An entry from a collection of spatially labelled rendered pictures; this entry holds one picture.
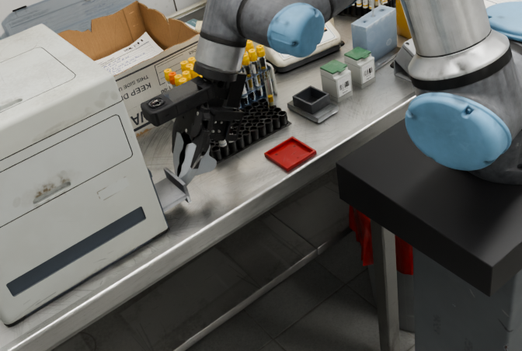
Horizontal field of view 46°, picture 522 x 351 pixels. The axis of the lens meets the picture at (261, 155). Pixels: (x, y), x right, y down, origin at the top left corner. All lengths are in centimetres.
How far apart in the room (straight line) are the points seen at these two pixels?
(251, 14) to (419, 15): 29
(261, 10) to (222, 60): 11
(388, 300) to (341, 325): 38
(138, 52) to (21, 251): 67
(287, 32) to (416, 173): 28
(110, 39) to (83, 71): 61
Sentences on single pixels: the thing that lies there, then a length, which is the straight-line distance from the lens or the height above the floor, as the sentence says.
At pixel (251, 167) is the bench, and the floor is 88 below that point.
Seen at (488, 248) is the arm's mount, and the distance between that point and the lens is 85.
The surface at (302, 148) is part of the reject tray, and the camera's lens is 112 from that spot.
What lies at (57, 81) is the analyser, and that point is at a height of 117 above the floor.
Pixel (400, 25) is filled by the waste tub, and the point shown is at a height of 90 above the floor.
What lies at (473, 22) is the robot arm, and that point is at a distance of 71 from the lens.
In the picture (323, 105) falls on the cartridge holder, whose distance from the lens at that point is 120.
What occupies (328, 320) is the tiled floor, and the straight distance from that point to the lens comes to 195.
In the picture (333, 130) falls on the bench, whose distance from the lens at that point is 116.
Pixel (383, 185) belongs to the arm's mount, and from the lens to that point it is 92.
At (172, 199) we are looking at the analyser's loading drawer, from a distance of 101.
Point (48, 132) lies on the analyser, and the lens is 85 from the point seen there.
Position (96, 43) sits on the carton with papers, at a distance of 148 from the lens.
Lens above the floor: 154
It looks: 37 degrees down
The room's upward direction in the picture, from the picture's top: 12 degrees counter-clockwise
